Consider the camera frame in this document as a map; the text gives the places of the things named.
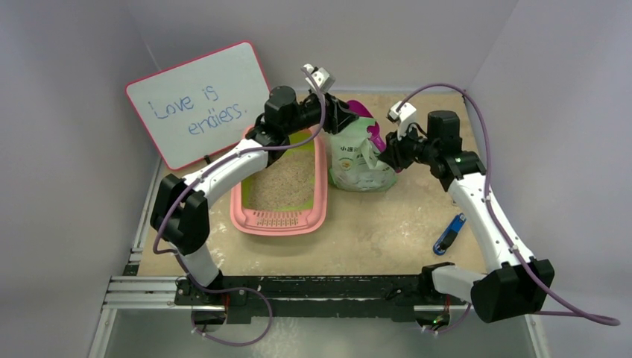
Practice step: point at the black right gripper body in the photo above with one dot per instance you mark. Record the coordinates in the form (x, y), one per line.
(395, 154)

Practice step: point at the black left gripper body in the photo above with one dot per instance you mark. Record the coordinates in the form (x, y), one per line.
(330, 124)

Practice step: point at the green litter bag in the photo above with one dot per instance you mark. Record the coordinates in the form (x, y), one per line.
(353, 163)

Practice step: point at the pink green litter box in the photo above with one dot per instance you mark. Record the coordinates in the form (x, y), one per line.
(286, 222)

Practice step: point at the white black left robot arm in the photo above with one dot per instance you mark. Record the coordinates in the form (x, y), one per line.
(180, 214)

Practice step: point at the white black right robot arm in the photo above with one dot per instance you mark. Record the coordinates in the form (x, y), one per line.
(515, 281)

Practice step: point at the blue black stapler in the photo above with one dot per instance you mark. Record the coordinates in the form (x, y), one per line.
(447, 238)

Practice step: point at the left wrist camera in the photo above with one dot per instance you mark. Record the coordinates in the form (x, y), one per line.
(318, 78)

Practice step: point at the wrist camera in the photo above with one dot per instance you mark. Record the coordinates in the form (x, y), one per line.
(318, 78)
(403, 115)

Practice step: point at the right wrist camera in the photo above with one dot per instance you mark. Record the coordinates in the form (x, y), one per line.
(403, 115)

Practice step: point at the whiteboard with pink frame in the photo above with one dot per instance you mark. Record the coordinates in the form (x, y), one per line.
(202, 106)

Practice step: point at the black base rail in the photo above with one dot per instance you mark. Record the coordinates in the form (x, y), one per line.
(401, 298)

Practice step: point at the aluminium frame rails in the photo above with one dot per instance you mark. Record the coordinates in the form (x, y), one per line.
(153, 287)

